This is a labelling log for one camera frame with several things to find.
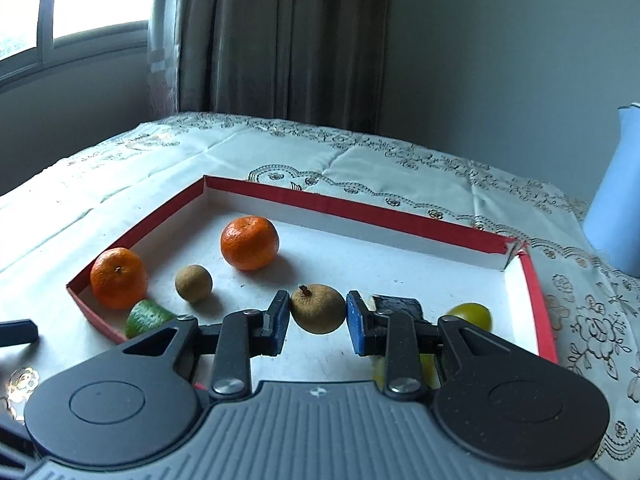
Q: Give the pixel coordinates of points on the brown patterned curtain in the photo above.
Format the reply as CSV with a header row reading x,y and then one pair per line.
x,y
280,40

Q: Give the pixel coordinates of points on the light blue electric kettle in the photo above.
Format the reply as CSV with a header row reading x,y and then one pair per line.
x,y
617,195

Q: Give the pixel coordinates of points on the cream embroidered tablecloth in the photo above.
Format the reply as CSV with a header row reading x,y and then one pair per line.
x,y
350,160

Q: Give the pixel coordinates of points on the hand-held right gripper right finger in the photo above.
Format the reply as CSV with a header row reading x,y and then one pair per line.
x,y
356,322

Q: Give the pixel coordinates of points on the orange mandarin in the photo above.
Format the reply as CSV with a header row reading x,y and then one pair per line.
x,y
250,242
119,279

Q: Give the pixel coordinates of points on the window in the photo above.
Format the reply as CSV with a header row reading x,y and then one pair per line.
x,y
75,5

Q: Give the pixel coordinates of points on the red cardboard box tray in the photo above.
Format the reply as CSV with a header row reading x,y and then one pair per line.
x,y
350,260

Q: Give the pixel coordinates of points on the brown longan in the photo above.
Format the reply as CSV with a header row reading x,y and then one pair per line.
x,y
193,283
318,310

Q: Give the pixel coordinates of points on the sheer lace curtain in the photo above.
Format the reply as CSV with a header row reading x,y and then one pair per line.
x,y
164,35

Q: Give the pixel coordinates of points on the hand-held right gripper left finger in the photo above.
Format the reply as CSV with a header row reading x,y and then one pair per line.
x,y
280,322

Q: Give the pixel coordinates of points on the dark eggplant piece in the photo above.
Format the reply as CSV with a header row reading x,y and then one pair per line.
x,y
397,305

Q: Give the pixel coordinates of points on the green cucumber piece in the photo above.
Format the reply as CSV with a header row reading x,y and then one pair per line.
x,y
147,319

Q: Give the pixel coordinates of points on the green tomato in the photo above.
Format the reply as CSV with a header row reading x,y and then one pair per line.
x,y
429,369
472,315

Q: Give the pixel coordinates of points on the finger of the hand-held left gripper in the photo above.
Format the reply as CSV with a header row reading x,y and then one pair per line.
x,y
17,332

